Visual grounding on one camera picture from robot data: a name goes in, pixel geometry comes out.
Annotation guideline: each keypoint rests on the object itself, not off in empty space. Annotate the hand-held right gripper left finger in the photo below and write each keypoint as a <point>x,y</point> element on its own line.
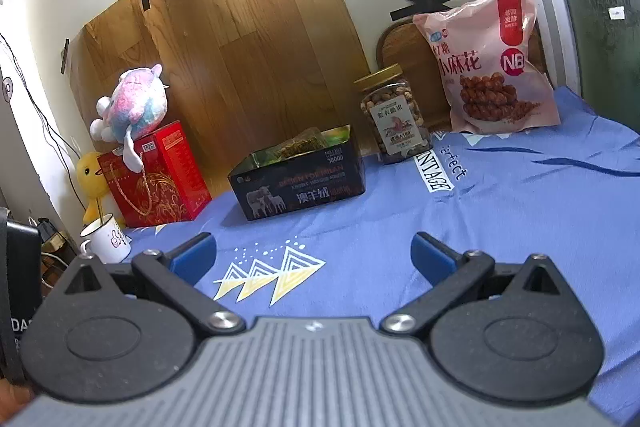
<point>192,254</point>

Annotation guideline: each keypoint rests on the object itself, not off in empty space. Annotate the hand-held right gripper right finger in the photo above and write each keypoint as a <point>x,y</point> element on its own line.
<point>432,257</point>

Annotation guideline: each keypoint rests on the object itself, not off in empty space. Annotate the dark printed cardboard box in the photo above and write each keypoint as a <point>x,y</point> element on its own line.
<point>300,192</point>

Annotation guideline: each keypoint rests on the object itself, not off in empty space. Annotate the person's left hand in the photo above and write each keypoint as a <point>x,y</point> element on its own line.
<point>12,394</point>

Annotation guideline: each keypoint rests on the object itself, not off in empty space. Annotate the black power adapter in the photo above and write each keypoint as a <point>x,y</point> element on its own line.
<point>42,232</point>

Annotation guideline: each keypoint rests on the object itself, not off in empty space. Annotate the blue printed cloth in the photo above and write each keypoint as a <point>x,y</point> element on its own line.
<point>500,217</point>

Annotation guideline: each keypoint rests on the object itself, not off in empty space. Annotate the white mug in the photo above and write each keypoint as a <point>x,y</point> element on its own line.
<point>112,239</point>

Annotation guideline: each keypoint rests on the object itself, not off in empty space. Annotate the red gift box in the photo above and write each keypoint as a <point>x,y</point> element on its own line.
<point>165,177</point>

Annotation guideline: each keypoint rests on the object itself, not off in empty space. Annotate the yellow duck plush toy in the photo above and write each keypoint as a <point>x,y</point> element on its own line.
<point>92,179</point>

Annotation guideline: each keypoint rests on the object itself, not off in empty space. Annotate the clear nut jar gold lid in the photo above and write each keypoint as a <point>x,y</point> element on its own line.
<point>395,117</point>

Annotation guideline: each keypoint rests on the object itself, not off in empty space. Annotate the pink and blue plush toy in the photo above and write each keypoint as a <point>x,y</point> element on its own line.
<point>137,104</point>

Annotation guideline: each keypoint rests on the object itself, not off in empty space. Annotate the green snack packets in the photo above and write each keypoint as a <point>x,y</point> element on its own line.
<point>310,142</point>

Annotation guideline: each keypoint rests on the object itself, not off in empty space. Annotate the pink snack bag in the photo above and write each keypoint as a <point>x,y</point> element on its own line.
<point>495,67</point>

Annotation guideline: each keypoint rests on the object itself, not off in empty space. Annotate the large wood-grain board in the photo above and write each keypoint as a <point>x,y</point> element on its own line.
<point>240,57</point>

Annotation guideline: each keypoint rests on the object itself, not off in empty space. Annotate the green frosted glass door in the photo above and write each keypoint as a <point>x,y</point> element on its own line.
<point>600,32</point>

